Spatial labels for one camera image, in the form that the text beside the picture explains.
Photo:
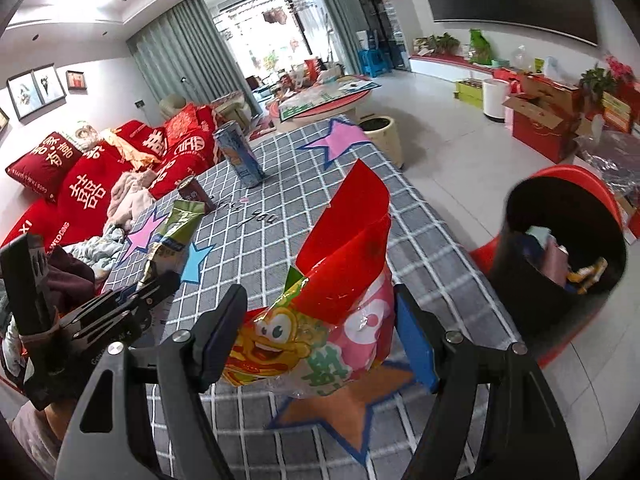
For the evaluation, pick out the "potted leafy plant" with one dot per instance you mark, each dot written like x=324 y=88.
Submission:
x=597 y=82

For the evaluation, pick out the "framed red picture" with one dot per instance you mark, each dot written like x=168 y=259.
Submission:
x=76 y=80

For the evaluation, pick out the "black framed picture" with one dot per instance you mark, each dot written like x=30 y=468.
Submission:
x=24 y=97
x=49 y=84
x=3 y=119

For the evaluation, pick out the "dark red can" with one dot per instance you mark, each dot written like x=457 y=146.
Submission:
x=196 y=195

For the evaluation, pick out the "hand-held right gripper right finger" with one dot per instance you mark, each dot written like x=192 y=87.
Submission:
x=417 y=340

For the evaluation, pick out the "blue white box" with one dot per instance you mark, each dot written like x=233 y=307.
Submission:
x=365 y=40

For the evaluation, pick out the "hanging laundry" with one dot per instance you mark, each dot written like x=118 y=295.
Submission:
x=275 y=15

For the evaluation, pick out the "cartoon snack bag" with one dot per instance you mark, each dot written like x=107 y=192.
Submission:
x=280 y=340

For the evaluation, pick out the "clear cellophane wrap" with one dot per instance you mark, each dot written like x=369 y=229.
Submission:
x=612 y=160

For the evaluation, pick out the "white plastic bag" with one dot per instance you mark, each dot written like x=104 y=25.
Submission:
x=553 y=66

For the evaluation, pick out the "grey curtain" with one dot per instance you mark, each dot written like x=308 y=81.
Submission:
x=332 y=10
x=185 y=50

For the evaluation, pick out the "blue plastic stool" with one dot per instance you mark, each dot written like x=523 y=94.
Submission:
x=372 y=62

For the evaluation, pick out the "red patterned cushion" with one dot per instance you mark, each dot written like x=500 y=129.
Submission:
x=181 y=125

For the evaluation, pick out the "potted green plant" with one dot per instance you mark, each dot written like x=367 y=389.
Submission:
x=442 y=42

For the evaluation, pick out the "pink flower bouquet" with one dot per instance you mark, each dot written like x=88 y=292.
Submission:
x=620 y=67

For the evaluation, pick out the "white cylinder bin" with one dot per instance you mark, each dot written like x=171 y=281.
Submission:
x=498 y=100

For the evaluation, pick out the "person's left forearm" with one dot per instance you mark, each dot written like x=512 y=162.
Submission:
x=40 y=430

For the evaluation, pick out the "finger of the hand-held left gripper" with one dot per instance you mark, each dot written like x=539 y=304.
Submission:
x=140 y=295
x=130 y=322

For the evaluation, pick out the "white tv bench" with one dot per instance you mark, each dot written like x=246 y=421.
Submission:
x=450 y=66

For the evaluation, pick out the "glossy red foil bag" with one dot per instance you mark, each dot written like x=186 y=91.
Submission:
x=345 y=240

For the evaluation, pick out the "yellow snack packet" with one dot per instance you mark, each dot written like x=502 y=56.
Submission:
x=587 y=272

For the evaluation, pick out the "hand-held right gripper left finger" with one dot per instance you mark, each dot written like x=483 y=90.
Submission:
x=212 y=340

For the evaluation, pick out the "round coffee table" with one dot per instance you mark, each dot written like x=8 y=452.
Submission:
x=325 y=100

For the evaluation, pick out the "red sofa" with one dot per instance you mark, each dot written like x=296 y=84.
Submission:
x=85 y=195

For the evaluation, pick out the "green snack bag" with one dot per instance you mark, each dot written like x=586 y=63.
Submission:
x=172 y=240

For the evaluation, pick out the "tall blue can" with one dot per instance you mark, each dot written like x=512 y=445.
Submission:
x=240 y=155

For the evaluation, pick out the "open red cardboard box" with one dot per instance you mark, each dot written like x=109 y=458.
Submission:
x=542 y=132

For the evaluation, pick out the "dark glass cabinet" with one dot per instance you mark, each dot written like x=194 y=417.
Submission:
x=380 y=10

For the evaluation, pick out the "red lettered pillow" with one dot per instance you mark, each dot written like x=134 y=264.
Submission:
x=45 y=162

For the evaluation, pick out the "yellow red gift box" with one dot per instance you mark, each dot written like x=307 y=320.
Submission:
x=617 y=107

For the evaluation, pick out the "pink plush blanket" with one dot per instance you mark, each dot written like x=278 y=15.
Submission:
x=132 y=197

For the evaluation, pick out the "black waste bin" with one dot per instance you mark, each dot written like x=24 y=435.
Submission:
x=540 y=305

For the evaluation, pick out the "green gift box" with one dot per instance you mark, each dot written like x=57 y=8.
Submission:
x=469 y=92

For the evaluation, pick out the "grey checked tablecloth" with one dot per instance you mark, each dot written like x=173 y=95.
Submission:
x=280 y=200

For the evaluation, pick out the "dark maroon garment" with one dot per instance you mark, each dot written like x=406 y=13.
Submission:
x=70 y=272

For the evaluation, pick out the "gold satin cloth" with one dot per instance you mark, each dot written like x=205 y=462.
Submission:
x=132 y=150

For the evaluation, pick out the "beige recliner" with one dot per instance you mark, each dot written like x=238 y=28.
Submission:
x=235 y=110

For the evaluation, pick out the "beige waste bin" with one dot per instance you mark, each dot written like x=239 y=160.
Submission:
x=382 y=140

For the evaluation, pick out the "beige armchair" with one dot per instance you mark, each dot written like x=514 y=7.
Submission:
x=174 y=105

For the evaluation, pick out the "floor lamp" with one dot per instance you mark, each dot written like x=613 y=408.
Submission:
x=186 y=87

